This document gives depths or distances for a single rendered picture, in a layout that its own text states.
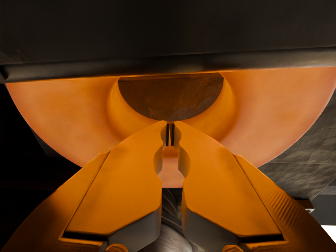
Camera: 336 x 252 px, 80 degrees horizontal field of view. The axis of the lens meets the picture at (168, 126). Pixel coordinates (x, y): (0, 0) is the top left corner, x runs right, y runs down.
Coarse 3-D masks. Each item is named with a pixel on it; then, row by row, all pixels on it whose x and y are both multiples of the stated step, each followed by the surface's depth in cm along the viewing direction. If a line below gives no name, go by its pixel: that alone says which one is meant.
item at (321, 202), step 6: (318, 198) 755; (324, 198) 756; (330, 198) 757; (312, 204) 737; (318, 204) 737; (324, 204) 738; (330, 204) 739; (318, 210) 721; (324, 210) 722; (330, 210) 722; (318, 216) 705; (324, 216) 706; (330, 216) 706; (318, 222) 690; (324, 222) 690; (330, 222) 691
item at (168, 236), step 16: (0, 192) 22; (16, 192) 22; (0, 208) 21; (16, 208) 21; (32, 208) 21; (0, 224) 20; (16, 224) 20; (0, 240) 19; (160, 240) 26; (176, 240) 29
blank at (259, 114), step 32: (32, 96) 9; (64, 96) 9; (96, 96) 9; (224, 96) 12; (256, 96) 9; (288, 96) 9; (320, 96) 9; (32, 128) 11; (64, 128) 11; (96, 128) 11; (128, 128) 12; (224, 128) 11; (256, 128) 11; (288, 128) 11; (256, 160) 13
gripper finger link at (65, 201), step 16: (96, 160) 9; (80, 176) 8; (64, 192) 7; (80, 192) 7; (48, 208) 6; (64, 208) 6; (32, 224) 6; (48, 224) 6; (64, 224) 6; (16, 240) 5; (32, 240) 6; (48, 240) 6; (64, 240) 6; (80, 240) 6; (96, 240) 6
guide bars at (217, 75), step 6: (216, 72) 14; (120, 78) 15; (126, 78) 15; (132, 78) 15; (138, 78) 15; (144, 78) 15; (150, 78) 15; (156, 78) 15; (162, 78) 15; (168, 78) 15; (174, 78) 15; (180, 78) 15; (186, 78) 15; (192, 78) 15; (198, 78) 15
